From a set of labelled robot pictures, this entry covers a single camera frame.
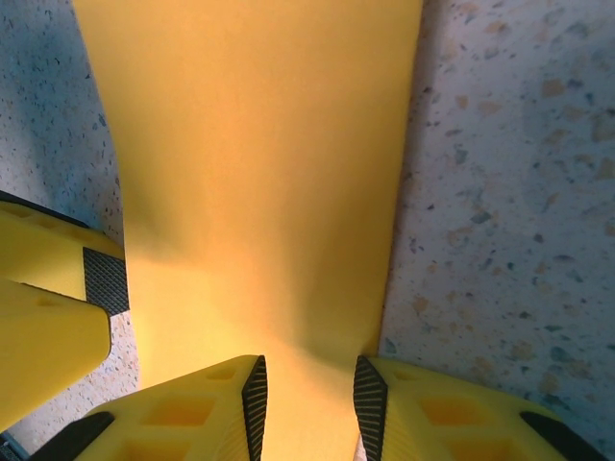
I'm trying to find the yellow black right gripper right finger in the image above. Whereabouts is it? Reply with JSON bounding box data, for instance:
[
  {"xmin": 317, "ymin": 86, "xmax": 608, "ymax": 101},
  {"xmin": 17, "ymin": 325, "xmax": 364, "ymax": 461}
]
[{"xmin": 353, "ymin": 354, "xmax": 614, "ymax": 461}]

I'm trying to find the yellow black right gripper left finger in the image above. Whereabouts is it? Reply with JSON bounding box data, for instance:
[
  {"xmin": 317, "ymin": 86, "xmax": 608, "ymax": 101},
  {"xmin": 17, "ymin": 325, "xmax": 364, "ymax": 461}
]
[{"xmin": 57, "ymin": 353, "xmax": 268, "ymax": 461}]

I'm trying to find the yellow paper sheet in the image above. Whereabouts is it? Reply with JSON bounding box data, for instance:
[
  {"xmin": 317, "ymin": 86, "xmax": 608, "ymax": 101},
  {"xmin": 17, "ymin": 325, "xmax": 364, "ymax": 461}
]
[{"xmin": 71, "ymin": 0, "xmax": 425, "ymax": 461}]

